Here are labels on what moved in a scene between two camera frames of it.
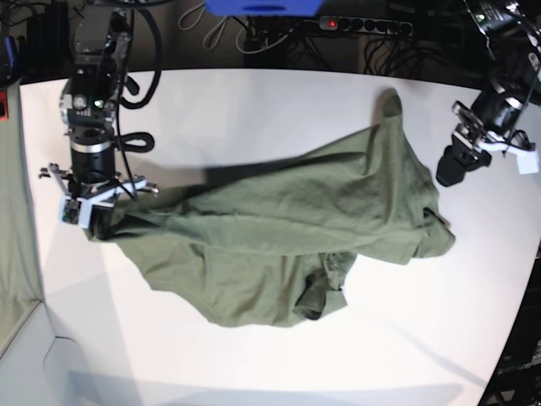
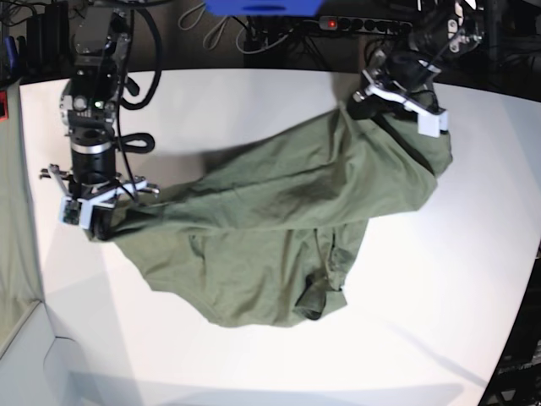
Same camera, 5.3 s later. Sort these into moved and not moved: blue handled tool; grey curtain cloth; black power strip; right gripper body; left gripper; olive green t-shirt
Moved: right gripper body; olive green t-shirt
Not moved: blue handled tool; grey curtain cloth; black power strip; left gripper
